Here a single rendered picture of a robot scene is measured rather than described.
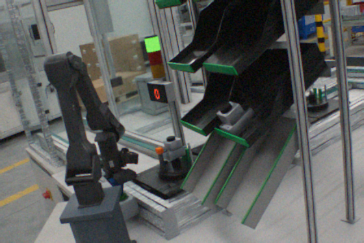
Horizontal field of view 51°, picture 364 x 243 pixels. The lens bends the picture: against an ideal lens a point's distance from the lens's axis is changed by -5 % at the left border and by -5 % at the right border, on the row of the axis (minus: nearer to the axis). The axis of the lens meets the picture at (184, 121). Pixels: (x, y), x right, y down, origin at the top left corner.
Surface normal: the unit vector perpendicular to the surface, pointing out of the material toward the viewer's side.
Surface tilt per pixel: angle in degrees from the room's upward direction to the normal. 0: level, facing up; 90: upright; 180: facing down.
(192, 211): 90
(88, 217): 90
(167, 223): 90
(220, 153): 45
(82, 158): 75
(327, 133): 90
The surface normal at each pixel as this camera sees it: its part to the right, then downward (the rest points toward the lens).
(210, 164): -0.76, -0.46
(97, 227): 0.00, 0.29
